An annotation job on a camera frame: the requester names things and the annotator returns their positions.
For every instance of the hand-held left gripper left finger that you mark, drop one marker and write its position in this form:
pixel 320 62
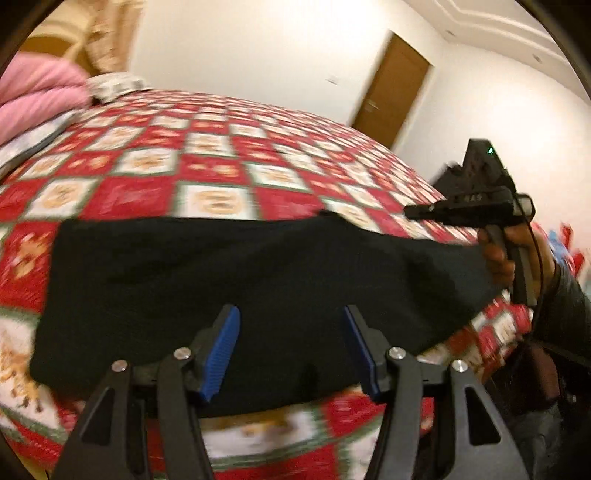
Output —
pixel 224 350

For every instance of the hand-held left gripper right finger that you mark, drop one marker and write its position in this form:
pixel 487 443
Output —
pixel 360 350

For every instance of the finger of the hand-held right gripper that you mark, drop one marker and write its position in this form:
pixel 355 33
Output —
pixel 429 211

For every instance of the black pants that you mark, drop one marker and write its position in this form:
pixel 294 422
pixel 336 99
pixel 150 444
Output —
pixel 231 267

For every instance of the person's right forearm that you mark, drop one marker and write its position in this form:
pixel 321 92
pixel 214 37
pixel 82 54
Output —
pixel 570 286

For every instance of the person's right hand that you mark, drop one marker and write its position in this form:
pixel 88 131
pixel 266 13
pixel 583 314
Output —
pixel 496 261

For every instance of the red checked cloth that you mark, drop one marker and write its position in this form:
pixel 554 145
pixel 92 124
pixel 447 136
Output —
pixel 568 244

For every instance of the brown wooden door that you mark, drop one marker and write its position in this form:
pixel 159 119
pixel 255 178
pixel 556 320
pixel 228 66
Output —
pixel 392 92

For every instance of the person's dark clothing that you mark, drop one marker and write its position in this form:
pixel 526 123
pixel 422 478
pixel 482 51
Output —
pixel 535 415

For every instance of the red checked printed blanket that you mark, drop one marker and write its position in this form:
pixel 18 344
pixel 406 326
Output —
pixel 207 157

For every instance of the pale blue folded cloth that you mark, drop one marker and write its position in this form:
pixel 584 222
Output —
pixel 27 147

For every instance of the grey patterned pillow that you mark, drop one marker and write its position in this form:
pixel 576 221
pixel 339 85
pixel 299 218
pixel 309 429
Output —
pixel 115 85

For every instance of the pink quilt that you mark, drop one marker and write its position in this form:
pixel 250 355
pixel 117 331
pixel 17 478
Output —
pixel 37 92

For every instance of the beige curtain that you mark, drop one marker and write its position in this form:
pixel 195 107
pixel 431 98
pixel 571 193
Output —
pixel 106 32

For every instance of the wooden headboard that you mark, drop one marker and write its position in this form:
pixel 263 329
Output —
pixel 46 50

